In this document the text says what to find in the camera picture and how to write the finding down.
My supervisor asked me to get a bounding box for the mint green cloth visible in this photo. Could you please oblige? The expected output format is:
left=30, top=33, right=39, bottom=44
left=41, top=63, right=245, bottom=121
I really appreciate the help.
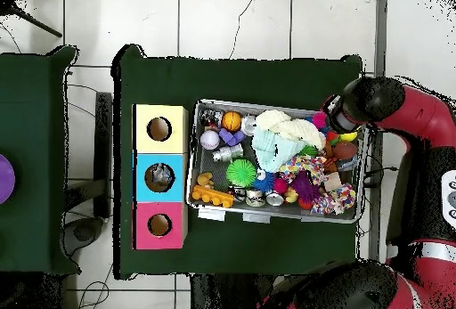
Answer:
left=252, top=125, right=308, bottom=175

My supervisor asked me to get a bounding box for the orange rubber toy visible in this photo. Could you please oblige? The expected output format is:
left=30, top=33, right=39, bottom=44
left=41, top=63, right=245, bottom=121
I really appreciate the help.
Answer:
left=191, top=184, right=236, bottom=210

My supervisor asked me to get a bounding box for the cream yellow cloth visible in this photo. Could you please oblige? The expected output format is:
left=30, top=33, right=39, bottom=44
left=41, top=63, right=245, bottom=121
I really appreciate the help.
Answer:
left=256, top=109, right=328, bottom=150

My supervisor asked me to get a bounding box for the clear mesh bin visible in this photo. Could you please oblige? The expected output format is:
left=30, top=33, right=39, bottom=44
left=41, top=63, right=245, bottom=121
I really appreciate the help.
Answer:
left=185, top=100, right=371, bottom=225

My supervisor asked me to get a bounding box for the wooden box with three holes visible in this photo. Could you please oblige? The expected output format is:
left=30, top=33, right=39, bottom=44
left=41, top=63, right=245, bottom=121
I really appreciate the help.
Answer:
left=133, top=102, right=191, bottom=252

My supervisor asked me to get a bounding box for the green spiky ball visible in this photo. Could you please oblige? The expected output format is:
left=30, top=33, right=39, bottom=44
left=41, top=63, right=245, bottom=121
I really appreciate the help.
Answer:
left=225, top=159, right=258, bottom=190

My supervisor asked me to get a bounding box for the white ball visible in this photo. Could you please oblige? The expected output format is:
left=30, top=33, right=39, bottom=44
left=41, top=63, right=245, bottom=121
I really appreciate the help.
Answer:
left=199, top=130, right=222, bottom=153

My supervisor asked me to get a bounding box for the small orange basketball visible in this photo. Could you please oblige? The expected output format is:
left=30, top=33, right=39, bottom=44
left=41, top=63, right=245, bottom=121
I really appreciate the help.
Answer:
left=221, top=110, right=245, bottom=133

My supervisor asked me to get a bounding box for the silver can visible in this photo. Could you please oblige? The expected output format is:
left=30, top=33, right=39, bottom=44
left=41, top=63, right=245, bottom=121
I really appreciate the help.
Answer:
left=240, top=116, right=259, bottom=136

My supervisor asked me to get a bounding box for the polka dot cloth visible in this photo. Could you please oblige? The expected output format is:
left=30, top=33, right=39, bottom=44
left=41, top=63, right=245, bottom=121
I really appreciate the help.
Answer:
left=276, top=155, right=328, bottom=186

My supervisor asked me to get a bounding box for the pink spiky ball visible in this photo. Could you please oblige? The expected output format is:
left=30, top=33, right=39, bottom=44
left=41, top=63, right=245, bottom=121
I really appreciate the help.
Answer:
left=311, top=110, right=329, bottom=131

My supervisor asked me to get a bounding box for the brown toy football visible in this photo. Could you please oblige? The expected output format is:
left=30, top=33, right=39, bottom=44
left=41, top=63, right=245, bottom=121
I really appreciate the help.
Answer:
left=332, top=141, right=359, bottom=161

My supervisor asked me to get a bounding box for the green side table cloth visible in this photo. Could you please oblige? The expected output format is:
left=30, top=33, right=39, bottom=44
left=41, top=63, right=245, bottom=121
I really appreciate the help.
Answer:
left=0, top=45, right=81, bottom=277

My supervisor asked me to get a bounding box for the purple disc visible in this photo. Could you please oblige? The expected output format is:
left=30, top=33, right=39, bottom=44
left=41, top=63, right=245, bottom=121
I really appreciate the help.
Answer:
left=0, top=153, right=17, bottom=207

